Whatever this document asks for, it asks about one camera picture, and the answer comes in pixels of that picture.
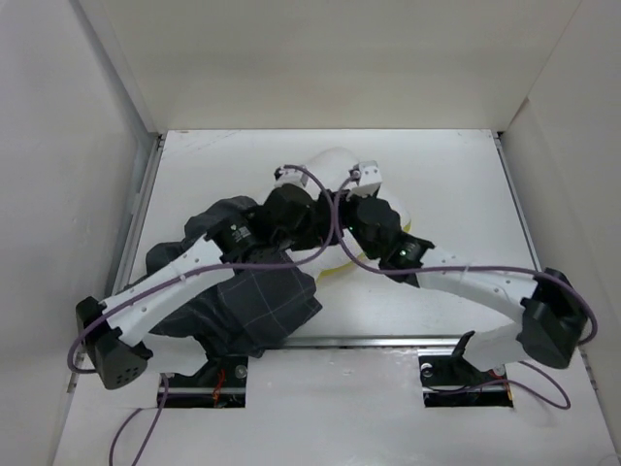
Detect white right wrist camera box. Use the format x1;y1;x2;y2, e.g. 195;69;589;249
347;161;382;197

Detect white pillow with yellow band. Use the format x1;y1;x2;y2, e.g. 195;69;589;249
300;148;411;282

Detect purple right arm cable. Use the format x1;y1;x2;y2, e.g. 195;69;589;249
330;177;598;411

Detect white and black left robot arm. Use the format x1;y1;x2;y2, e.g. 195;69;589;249
76;184;323;390

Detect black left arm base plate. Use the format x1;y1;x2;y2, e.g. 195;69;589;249
169;355;248;390

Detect aluminium front rail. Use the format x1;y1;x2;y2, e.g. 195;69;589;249
270;335;460;350

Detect dark grey checked pillowcase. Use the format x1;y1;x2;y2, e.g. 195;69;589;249
142;196;323;358

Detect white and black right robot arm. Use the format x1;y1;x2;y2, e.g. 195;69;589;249
333;194;590;383

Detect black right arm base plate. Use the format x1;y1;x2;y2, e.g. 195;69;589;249
418;354;501;390

